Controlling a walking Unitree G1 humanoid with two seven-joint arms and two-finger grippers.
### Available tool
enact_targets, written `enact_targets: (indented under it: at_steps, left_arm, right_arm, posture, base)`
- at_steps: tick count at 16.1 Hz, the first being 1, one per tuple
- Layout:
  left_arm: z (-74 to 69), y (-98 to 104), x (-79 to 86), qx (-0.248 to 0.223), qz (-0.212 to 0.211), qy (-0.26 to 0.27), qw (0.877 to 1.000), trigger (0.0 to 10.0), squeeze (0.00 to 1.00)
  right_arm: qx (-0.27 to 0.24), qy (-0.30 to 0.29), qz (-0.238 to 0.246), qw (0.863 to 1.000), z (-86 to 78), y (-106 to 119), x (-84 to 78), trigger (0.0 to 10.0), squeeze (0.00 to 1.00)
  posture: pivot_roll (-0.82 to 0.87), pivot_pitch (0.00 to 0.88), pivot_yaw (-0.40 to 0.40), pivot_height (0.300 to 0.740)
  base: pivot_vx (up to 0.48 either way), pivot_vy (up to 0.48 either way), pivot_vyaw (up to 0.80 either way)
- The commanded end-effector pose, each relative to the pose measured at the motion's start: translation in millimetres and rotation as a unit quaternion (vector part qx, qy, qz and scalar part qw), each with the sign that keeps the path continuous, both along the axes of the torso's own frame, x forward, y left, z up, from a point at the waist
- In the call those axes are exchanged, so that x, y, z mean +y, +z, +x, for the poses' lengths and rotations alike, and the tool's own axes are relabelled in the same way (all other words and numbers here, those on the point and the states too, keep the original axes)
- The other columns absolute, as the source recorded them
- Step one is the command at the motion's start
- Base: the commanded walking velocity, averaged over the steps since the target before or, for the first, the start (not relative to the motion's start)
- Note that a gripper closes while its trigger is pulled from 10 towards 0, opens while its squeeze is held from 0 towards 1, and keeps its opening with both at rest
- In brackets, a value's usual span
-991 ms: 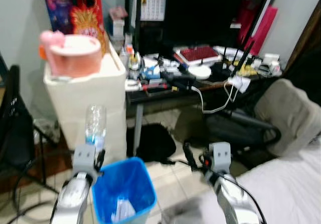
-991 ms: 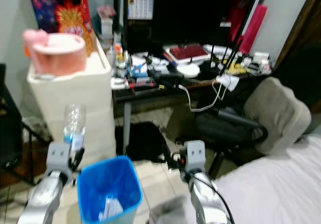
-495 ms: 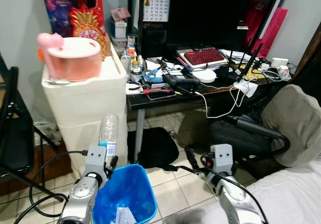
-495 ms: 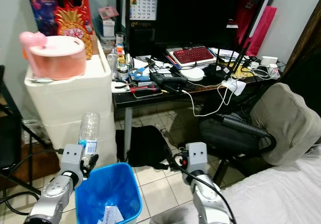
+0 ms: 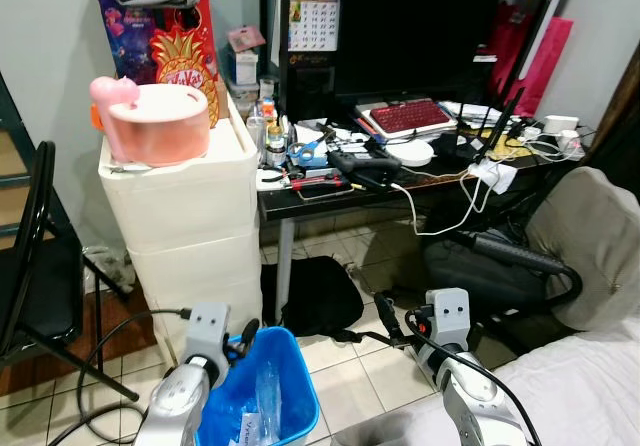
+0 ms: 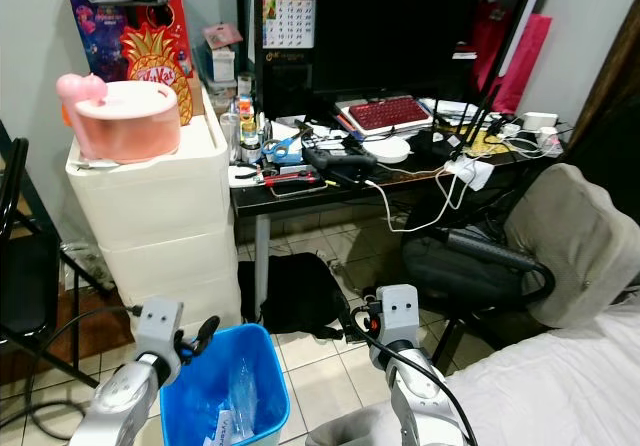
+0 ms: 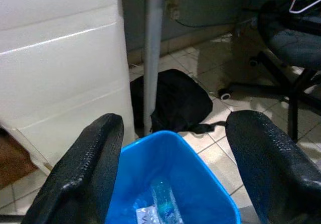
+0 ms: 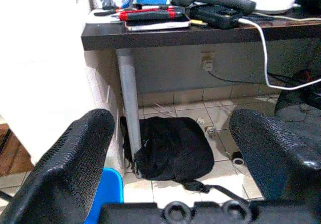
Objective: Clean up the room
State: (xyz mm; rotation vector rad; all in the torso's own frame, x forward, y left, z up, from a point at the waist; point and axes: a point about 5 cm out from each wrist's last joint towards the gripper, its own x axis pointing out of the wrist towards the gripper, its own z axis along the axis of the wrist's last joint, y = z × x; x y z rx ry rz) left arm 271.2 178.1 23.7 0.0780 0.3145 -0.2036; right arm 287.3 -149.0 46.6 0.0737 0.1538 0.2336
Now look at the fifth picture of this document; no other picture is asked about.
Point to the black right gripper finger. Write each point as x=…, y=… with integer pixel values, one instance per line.
x=392, y=318

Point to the blue plastic trash bin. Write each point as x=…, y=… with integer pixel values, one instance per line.
x=290, y=386

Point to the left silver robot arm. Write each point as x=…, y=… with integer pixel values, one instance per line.
x=175, y=401

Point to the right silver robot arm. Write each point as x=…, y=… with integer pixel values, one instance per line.
x=475, y=396

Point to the clear plastic bag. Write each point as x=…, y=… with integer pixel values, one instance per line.
x=265, y=401

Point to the black bag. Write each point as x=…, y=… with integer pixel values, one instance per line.
x=315, y=296

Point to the black desk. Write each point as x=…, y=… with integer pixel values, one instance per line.
x=370, y=198

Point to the white plastic drawer unit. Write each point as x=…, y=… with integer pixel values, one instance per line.
x=185, y=226

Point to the black handheld tool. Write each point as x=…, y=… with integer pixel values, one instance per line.
x=360, y=164

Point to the white round router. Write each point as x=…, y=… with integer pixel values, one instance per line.
x=410, y=152

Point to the grey bed blanket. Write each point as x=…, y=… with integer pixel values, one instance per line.
x=570, y=391

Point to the white power strip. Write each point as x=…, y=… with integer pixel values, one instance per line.
x=495, y=176

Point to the black office chair beige cover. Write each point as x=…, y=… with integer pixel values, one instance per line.
x=590, y=236

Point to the black folding chair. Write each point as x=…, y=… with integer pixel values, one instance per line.
x=45, y=296

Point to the red keyboard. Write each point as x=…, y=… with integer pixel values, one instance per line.
x=410, y=116

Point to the black router with antennas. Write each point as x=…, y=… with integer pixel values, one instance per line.
x=500, y=126

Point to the pink round plastic container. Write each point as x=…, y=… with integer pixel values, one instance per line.
x=160, y=126

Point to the red pineapple print box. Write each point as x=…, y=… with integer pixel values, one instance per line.
x=190, y=51

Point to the pink folder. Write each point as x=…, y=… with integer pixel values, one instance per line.
x=548, y=66

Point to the black computer monitor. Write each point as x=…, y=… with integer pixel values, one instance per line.
x=420, y=26

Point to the pink tag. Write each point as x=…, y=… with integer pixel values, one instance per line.
x=246, y=38

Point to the purple printed box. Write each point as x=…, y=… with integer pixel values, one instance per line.
x=128, y=36

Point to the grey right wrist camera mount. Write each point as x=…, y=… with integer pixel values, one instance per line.
x=448, y=316

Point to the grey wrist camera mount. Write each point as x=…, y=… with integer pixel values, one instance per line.
x=207, y=331
x=448, y=316

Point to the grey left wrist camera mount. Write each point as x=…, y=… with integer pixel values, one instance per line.
x=207, y=331

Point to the paper wall calendar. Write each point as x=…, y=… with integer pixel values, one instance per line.
x=314, y=14

